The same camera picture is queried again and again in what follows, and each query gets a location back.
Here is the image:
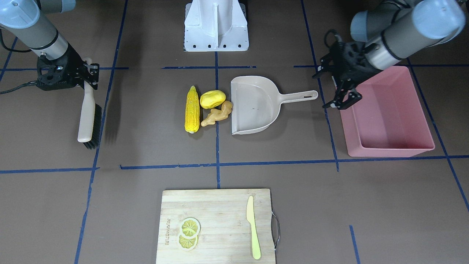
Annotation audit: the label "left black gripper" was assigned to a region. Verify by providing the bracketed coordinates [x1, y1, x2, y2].
[312, 41, 382, 110]

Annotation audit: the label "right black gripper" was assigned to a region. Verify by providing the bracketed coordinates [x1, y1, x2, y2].
[36, 47, 99, 91]

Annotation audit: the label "beige hand brush black bristles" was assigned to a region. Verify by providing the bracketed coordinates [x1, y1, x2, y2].
[77, 58, 103, 150]

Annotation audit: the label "beige plastic dustpan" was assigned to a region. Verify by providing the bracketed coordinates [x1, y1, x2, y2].
[230, 76, 318, 135]

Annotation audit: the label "yellow toy corn cob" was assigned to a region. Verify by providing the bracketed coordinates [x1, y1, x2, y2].
[184, 85, 200, 134]

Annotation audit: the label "tan toy ginger root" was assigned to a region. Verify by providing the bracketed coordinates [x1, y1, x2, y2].
[200, 101, 233, 127]

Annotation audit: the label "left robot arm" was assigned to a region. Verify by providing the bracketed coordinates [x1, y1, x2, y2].
[313, 0, 467, 110]

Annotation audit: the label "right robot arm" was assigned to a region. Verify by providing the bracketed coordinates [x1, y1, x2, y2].
[0, 0, 99, 91]

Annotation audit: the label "pink plastic bin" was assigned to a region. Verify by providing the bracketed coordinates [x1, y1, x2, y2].
[340, 66, 435, 157]

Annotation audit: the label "yellow plastic knife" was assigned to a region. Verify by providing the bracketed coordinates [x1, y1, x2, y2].
[246, 195, 262, 260]

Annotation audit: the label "wooden cutting board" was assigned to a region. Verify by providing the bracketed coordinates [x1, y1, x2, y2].
[156, 188, 277, 264]

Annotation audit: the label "upper lemon slice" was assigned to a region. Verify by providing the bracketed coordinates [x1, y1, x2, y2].
[180, 217, 201, 239]

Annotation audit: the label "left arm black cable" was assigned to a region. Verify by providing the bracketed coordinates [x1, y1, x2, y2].
[324, 29, 343, 50]

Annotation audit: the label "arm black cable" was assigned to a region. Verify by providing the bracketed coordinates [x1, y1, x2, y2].
[0, 29, 39, 95]
[324, 29, 343, 50]

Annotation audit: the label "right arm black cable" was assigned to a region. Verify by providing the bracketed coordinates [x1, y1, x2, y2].
[0, 29, 39, 95]

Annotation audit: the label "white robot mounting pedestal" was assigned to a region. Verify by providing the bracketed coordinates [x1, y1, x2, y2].
[183, 0, 250, 52]

